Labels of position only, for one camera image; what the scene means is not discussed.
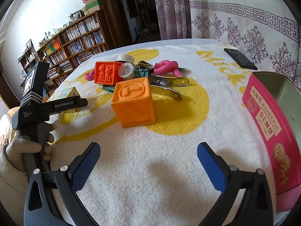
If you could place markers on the white purple patterned curtain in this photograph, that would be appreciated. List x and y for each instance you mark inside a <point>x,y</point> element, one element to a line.
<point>235,16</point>

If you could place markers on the large orange toy cube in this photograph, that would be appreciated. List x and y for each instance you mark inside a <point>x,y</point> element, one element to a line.
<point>134,103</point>

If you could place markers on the brown wooden door frame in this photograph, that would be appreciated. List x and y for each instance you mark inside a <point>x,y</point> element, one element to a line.
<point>105,4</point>

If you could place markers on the small wooden shelf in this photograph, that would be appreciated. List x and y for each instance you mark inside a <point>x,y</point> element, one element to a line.
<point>28,57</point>

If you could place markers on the red-orange toy cube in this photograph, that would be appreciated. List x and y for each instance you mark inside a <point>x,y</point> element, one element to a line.
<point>105,73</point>

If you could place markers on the pink foam hair curler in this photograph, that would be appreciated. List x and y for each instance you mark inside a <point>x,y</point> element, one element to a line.
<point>89,76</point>

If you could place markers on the wooden coat stand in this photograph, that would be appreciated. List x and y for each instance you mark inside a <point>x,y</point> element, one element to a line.
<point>142,11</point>

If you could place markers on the clear plastic cup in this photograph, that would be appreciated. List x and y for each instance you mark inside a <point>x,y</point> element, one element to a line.
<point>127,70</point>

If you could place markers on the white yellow printed towel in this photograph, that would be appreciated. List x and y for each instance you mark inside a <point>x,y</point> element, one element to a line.
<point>164,169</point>

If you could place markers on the gold black binder clip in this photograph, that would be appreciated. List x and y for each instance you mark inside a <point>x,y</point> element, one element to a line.
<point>144,64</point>

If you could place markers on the pink tin box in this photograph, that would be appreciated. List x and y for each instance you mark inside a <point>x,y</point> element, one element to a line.
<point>261,122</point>

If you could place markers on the photo frame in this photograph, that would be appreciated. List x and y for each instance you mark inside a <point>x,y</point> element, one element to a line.
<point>75,15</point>

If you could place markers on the person's left hand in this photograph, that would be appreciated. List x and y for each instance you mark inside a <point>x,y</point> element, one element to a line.
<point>18,148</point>

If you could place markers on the pink foam knot toy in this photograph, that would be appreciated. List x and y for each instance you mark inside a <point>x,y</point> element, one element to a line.
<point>167,66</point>

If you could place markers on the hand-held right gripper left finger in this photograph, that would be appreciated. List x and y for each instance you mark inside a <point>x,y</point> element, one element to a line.
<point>85,167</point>

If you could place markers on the green wrapper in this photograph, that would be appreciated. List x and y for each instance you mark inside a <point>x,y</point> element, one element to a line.
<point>182,68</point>

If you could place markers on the small green box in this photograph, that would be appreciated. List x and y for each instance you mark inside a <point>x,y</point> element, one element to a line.
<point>70,93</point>

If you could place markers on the person's left forearm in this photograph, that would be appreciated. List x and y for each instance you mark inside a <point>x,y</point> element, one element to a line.
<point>11,188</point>

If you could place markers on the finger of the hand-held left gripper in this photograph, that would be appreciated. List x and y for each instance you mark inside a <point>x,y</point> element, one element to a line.
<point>81,102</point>

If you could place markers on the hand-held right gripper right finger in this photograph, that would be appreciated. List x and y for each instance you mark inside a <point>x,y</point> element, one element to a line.
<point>210,169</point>

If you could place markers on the green white box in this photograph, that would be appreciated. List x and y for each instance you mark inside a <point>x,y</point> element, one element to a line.
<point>94,5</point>

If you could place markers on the green binder clip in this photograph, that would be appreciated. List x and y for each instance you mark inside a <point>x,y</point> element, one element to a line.
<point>141,72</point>

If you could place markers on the black phone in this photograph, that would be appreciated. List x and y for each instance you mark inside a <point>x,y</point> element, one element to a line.
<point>239,57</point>

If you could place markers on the wooden bookshelf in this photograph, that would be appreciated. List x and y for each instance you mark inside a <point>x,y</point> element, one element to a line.
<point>75,40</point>

